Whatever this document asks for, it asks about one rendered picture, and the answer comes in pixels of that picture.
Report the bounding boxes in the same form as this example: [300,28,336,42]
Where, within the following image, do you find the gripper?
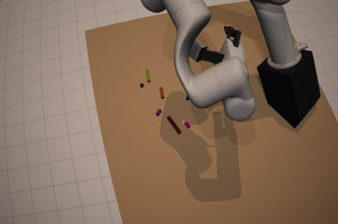
[215,26,246,65]

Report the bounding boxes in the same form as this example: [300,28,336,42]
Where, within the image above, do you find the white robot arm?
[141,0,308,121]

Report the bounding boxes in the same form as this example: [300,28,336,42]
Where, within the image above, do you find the dark red rod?
[167,116,181,134]

